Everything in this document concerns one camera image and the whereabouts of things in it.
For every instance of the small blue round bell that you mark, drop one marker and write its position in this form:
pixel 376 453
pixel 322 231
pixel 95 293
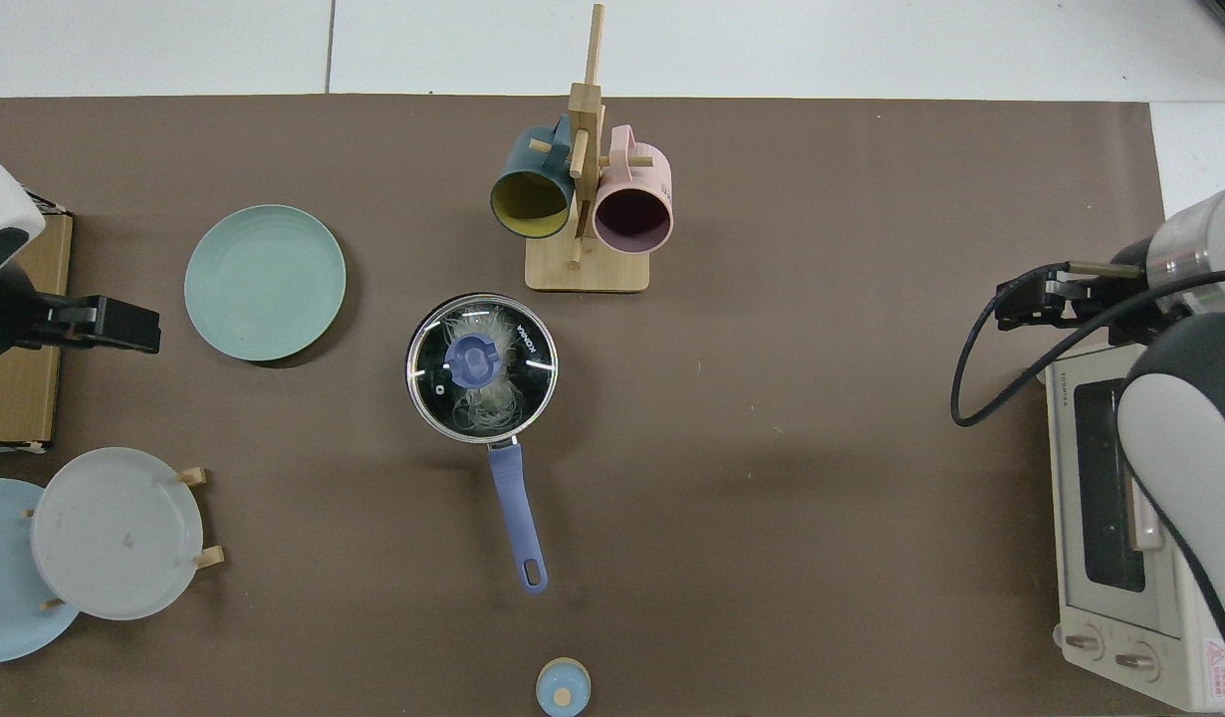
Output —
pixel 563 687

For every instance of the brown table cloth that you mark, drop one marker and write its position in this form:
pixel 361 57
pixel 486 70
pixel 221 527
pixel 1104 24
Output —
pixel 822 448

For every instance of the dark teal cup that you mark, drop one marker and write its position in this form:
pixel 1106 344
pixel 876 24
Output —
pixel 518 164

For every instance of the light blue plate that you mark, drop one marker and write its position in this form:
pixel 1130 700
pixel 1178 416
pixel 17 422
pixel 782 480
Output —
pixel 0 617

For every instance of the wooden plate rack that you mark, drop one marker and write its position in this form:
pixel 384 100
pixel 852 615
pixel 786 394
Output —
pixel 210 557

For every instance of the glass lid with blue knob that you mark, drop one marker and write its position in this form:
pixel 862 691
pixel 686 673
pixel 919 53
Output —
pixel 473 360

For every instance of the pink ribbed cup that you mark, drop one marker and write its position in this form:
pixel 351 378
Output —
pixel 642 174

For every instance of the grey plate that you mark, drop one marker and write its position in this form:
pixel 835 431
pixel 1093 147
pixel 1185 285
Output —
pixel 115 533

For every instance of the white vermicelli bundle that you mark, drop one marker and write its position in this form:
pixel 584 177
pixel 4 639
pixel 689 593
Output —
pixel 493 403

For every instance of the pale toaster oven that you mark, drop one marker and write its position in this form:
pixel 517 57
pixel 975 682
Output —
pixel 1160 647

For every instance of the wooden cup stand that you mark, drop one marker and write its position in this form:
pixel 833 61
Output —
pixel 588 274

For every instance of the pale green plate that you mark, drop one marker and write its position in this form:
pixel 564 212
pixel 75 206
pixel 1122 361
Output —
pixel 264 284

